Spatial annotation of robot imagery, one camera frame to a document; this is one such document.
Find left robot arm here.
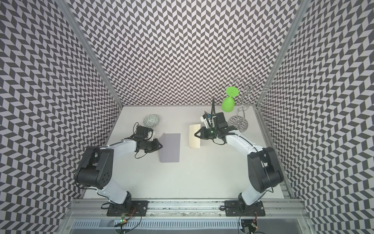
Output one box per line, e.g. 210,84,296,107
74,137,163,205

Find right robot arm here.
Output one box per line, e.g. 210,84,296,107
194,112,284,206

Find patterned ceramic bowl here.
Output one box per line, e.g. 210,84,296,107
143,114,160,128

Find green plastic wine glass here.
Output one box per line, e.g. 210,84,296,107
221,86,239,112

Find left circuit board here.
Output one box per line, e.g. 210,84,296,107
114,216,132,229

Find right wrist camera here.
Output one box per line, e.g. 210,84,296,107
200,114,213,128

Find metal wire glass rack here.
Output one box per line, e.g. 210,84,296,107
228,79,270,132

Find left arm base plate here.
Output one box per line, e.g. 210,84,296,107
107,200,149,217

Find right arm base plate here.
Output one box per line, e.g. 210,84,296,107
224,200,266,217

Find aluminium front rail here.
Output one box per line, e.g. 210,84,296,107
64,199,309,219

